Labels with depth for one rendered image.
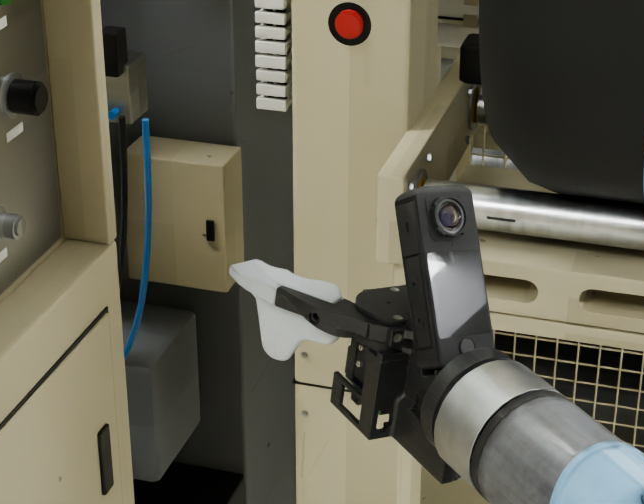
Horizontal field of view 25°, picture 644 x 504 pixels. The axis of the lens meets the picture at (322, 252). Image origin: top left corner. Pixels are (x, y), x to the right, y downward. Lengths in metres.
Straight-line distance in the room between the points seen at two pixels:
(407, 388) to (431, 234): 0.10
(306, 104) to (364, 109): 0.06
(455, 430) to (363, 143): 0.74
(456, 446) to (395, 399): 0.10
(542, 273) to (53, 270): 0.47
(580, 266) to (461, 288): 0.56
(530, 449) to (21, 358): 0.59
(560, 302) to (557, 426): 0.66
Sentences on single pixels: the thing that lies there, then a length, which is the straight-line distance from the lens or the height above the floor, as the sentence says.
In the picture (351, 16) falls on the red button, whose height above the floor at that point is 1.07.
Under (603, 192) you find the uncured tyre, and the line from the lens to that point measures 1.41.
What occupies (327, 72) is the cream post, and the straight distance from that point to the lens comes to 1.53.
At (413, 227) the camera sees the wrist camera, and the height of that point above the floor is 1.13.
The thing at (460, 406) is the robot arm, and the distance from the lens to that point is 0.84.
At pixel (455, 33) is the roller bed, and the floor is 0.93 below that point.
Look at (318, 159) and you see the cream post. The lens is 1.57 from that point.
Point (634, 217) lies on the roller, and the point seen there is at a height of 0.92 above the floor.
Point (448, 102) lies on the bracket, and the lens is 1.61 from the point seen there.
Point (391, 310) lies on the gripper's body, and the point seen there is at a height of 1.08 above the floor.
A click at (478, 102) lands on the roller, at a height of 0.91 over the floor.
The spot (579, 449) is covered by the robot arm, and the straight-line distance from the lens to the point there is 0.79.
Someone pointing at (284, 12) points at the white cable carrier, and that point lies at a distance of 1.56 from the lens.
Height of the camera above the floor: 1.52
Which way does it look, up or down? 27 degrees down
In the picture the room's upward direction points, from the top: straight up
